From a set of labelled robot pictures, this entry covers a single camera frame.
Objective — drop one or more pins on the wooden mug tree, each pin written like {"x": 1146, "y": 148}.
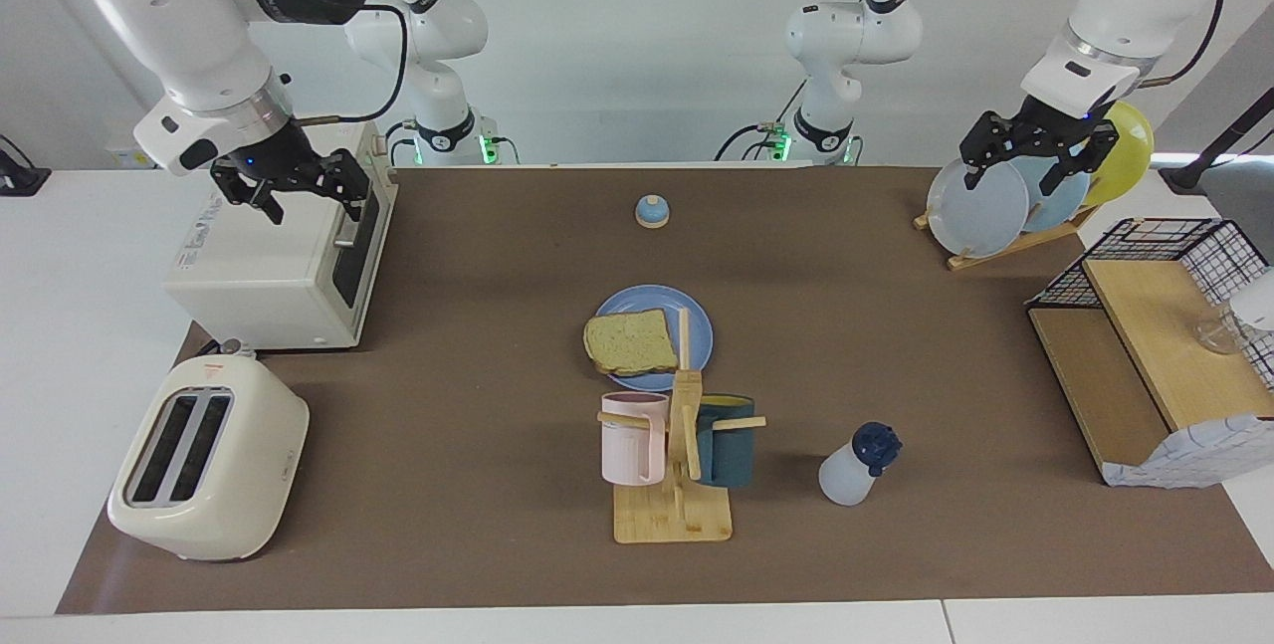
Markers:
{"x": 672, "y": 515}

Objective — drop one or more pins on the light blue plate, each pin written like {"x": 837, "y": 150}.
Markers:
{"x": 1065, "y": 206}

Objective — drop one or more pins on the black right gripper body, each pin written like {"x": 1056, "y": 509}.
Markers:
{"x": 269, "y": 161}

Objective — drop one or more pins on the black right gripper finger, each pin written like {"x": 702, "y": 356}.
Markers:
{"x": 346, "y": 178}
{"x": 244, "y": 194}

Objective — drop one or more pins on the white bottle with navy cap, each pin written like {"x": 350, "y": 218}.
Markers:
{"x": 846, "y": 480}

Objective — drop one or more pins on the teal mug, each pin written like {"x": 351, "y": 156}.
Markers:
{"x": 732, "y": 455}

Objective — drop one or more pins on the grey plate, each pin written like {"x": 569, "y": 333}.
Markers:
{"x": 980, "y": 216}

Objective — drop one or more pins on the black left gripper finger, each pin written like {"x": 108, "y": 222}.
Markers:
{"x": 990, "y": 138}
{"x": 1090, "y": 148}

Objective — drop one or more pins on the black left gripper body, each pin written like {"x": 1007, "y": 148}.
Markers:
{"x": 1055, "y": 121}

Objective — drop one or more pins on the brown table mat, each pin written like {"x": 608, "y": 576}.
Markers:
{"x": 478, "y": 375}

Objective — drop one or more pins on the black clamp base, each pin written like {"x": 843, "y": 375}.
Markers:
{"x": 20, "y": 181}

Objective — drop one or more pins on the wooden plate rack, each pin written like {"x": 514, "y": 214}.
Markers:
{"x": 1035, "y": 239}

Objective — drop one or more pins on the grey rounded object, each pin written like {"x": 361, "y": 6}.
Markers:
{"x": 1249, "y": 206}

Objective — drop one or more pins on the toasted bread slice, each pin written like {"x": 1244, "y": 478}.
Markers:
{"x": 629, "y": 343}

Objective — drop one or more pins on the clear glass cup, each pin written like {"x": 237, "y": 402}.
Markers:
{"x": 1219, "y": 333}

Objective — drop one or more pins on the pink mug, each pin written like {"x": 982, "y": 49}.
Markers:
{"x": 627, "y": 445}

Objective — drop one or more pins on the periwinkle blue plate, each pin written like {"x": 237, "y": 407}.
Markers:
{"x": 697, "y": 325}

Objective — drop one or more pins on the yellow plate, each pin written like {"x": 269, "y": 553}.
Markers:
{"x": 1135, "y": 141}

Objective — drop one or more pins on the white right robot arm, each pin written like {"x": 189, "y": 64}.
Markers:
{"x": 179, "y": 17}

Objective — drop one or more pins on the white patterned paper sheet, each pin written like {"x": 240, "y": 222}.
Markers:
{"x": 1259, "y": 301}
{"x": 1194, "y": 450}

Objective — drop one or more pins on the cream two-slot toaster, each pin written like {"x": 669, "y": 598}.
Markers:
{"x": 229, "y": 465}

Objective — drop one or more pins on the white toaster oven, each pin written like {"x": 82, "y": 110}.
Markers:
{"x": 269, "y": 266}

